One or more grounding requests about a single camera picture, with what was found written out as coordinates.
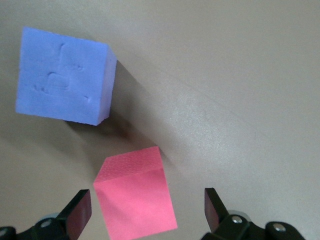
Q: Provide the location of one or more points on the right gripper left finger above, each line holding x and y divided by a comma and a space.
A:
75, 220

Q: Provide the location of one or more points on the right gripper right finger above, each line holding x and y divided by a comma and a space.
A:
220, 222

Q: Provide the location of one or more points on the red foam cube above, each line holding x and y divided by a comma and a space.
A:
135, 200

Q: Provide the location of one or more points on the purple foam cube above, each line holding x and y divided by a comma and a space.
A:
62, 75

